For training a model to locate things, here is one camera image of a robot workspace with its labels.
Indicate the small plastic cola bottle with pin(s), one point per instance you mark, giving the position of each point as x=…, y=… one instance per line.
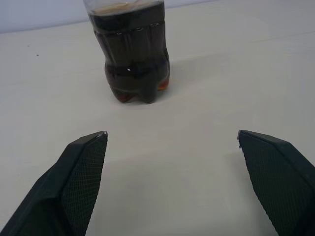
x=130, y=54

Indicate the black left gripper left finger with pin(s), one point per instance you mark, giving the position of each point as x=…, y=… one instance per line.
x=73, y=182

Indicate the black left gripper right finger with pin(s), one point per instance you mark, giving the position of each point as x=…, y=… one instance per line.
x=278, y=172

